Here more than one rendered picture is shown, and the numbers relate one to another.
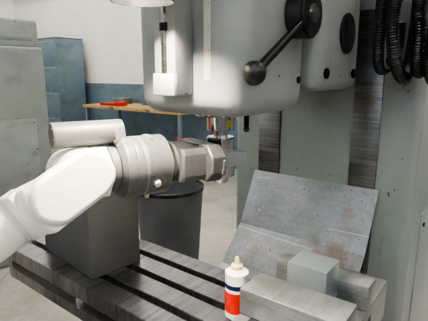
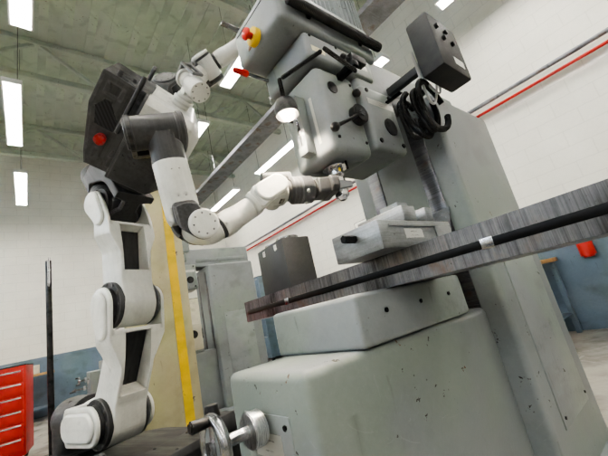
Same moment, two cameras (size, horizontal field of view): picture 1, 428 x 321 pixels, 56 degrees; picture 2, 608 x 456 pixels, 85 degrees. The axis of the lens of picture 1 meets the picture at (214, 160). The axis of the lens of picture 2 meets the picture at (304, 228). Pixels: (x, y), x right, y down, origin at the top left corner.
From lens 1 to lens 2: 0.66 m
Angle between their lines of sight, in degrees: 29
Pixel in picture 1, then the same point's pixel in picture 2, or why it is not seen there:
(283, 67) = (355, 136)
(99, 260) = (293, 276)
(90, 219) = (286, 251)
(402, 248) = not seen: hidden behind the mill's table
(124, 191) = (294, 194)
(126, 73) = not seen: hidden behind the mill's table
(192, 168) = (324, 184)
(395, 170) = (452, 190)
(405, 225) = (471, 218)
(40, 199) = (260, 188)
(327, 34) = (376, 124)
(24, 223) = (254, 200)
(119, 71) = not seen: hidden behind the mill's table
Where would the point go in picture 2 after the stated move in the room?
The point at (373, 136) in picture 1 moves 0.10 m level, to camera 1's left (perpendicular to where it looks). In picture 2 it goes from (433, 179) to (406, 186)
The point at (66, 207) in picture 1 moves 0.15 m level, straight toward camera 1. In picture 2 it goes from (270, 192) to (271, 168)
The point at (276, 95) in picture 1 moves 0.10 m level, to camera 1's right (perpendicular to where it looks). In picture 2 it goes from (355, 146) to (385, 136)
